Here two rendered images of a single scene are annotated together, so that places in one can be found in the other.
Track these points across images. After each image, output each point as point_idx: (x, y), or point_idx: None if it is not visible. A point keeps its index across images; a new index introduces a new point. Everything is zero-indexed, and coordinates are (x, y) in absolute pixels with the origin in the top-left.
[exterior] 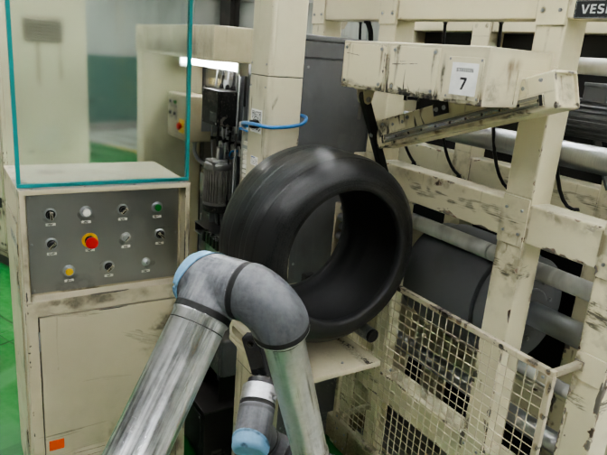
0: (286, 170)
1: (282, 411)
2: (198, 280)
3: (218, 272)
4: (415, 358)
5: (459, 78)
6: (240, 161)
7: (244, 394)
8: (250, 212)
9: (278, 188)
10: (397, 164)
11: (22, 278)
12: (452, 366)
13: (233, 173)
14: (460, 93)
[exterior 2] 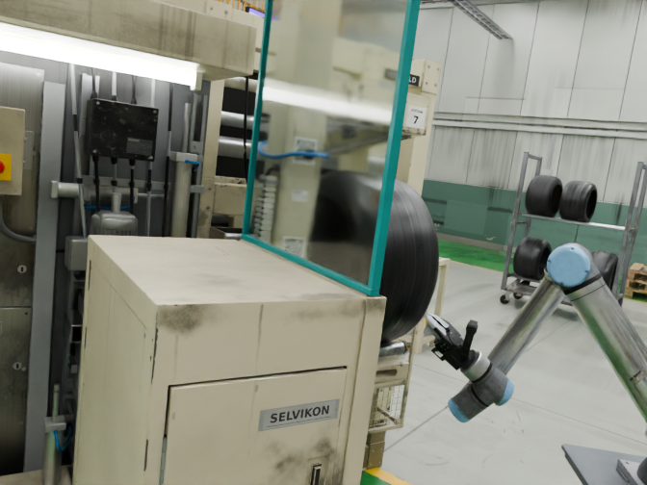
0: (407, 193)
1: (530, 341)
2: (591, 260)
3: (587, 251)
4: None
5: (413, 116)
6: (179, 206)
7: (486, 365)
8: (422, 235)
9: (424, 208)
10: (237, 185)
11: (351, 456)
12: None
13: (148, 227)
14: (414, 126)
